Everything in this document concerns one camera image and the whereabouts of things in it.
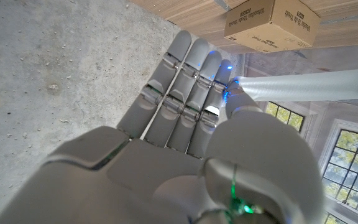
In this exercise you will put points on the printed window backdrop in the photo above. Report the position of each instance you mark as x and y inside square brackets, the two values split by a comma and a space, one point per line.
[337, 140]

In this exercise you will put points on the brown cardboard box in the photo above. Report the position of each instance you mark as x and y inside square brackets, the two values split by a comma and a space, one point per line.
[272, 25]

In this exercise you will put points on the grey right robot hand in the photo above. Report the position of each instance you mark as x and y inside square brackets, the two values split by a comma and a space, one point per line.
[166, 174]

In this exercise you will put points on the grey duct tape roll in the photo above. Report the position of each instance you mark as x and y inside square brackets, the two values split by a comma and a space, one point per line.
[309, 85]

